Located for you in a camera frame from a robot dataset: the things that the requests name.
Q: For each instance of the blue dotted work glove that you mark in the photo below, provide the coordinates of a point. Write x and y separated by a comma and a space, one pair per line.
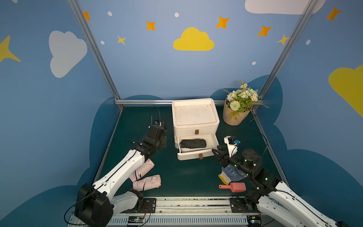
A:
231, 174

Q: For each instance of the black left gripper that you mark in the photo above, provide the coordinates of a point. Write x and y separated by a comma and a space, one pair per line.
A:
162, 134

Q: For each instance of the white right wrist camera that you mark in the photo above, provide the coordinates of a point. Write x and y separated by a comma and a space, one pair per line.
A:
232, 145

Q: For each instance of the white and green flowers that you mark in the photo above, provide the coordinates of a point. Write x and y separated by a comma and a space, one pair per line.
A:
239, 100

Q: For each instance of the aluminium frame post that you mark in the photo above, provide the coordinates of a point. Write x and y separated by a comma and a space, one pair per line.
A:
78, 13
298, 29

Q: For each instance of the aluminium frame back rail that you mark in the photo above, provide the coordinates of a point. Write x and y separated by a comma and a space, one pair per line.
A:
142, 102

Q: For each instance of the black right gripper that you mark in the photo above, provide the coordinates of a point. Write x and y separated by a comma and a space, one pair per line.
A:
224, 158

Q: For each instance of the aluminium frame right post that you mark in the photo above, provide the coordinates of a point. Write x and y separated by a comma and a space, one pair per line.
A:
298, 29

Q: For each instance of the aluminium frame right floor rail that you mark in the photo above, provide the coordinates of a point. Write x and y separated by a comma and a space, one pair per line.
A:
270, 149

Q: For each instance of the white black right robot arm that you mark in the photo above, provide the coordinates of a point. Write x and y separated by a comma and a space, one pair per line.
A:
271, 195

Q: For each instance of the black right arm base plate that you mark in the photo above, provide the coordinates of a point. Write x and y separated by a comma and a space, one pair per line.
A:
241, 205

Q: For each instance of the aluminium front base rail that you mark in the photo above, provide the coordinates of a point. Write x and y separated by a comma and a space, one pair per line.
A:
187, 212

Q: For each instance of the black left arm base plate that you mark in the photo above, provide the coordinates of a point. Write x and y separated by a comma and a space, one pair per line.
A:
149, 205

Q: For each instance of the pink plastic scoop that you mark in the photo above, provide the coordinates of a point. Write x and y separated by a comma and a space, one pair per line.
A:
234, 187

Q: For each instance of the tan ribbed flower pot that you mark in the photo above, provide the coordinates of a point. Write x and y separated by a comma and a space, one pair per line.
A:
234, 118

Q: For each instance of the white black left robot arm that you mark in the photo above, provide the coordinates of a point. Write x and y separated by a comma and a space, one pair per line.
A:
97, 203

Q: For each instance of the white three drawer cabinet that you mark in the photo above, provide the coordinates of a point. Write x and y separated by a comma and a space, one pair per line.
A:
193, 117

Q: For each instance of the aluminium frame left post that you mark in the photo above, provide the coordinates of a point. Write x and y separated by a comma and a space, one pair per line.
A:
78, 13

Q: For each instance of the white drawer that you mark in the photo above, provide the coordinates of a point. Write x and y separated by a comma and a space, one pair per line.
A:
197, 153

